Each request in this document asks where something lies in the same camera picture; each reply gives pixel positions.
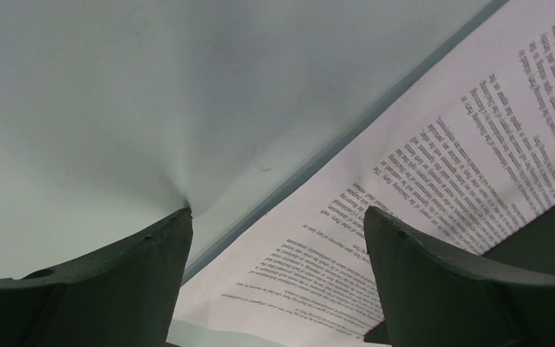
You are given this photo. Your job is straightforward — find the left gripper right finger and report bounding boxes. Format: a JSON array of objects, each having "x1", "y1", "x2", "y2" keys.
[{"x1": 363, "y1": 207, "x2": 555, "y2": 346}]

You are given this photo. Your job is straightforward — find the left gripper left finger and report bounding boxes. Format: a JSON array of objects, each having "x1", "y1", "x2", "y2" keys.
[{"x1": 0, "y1": 208, "x2": 193, "y2": 346}]

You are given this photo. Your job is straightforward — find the red folder black inside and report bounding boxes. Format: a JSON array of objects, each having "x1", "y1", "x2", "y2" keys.
[{"x1": 363, "y1": 206, "x2": 555, "y2": 346}]

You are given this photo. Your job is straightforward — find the printed paper sheet top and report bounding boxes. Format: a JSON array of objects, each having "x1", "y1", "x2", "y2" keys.
[{"x1": 175, "y1": 1, "x2": 555, "y2": 346}]

